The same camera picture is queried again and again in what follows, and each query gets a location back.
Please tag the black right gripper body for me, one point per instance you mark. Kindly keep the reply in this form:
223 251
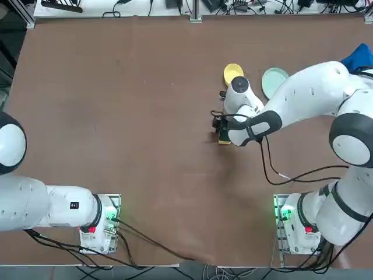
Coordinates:
217 122

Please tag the green and yellow sponge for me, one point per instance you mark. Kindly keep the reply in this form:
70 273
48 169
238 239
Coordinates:
224 141

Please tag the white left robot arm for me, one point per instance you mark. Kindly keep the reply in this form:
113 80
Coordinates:
29 204

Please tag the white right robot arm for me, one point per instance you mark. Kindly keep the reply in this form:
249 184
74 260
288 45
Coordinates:
314 96

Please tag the small yellow dish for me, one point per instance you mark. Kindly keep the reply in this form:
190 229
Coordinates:
233 71

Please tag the pale green plate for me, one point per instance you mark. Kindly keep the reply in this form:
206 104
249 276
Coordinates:
272 80

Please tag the large black power adapter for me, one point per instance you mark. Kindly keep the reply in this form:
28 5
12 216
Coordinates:
214 5
174 4

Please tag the blue cloth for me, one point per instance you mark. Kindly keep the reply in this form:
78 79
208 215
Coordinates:
360 56

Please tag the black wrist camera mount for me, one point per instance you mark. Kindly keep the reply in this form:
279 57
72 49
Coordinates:
222 95

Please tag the aluminium post with white bracket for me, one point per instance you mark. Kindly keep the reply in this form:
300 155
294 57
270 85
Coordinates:
195 11

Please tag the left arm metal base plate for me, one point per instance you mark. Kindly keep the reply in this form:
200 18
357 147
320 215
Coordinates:
116 201

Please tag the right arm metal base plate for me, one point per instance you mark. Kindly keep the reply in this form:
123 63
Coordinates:
277 248

